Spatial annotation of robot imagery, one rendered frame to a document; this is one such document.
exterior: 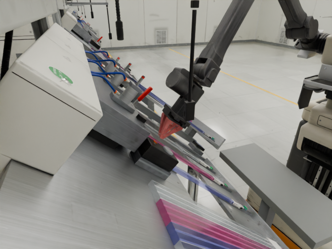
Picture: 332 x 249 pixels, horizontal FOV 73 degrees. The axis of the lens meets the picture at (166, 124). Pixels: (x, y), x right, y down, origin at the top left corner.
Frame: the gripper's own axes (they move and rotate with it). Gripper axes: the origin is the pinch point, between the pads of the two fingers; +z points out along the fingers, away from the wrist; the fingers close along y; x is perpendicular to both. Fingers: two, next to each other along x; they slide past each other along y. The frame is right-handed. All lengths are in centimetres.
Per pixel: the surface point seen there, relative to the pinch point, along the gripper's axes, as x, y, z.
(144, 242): -25, 46, -2
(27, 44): -48, -85, 14
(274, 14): 538, -667, -420
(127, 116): -26.0, 27.1, -8.1
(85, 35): -23, -117, -4
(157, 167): -16.2, 29.2, -2.7
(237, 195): 31.3, 15.3, 2.5
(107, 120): -28.6, 27.5, -6.2
